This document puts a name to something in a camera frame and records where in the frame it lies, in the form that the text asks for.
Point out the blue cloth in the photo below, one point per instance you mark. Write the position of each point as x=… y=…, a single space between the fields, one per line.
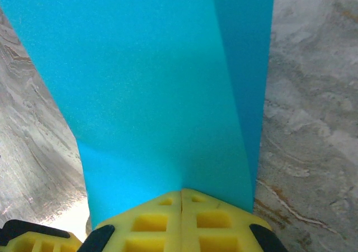
x=140 y=81

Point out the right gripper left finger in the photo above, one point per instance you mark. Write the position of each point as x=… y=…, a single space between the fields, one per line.
x=151 y=229

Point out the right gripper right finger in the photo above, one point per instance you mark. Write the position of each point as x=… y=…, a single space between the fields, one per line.
x=215 y=229

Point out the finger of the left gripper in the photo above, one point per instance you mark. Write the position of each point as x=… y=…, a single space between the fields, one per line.
x=33 y=240

